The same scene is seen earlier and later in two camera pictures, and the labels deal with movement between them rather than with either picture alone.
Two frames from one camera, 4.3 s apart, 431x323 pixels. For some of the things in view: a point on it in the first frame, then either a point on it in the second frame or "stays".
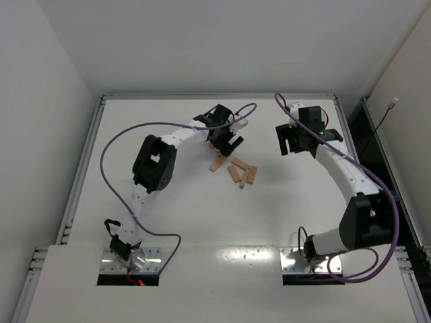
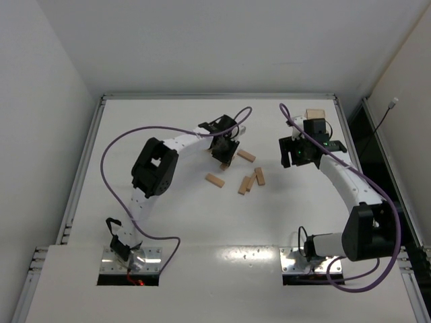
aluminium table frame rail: (217, 96) stays
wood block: (234, 173) to (260, 175)
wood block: (240, 163) to (246, 155)
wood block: (217, 162) to (215, 180)
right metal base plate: (293, 260) stays
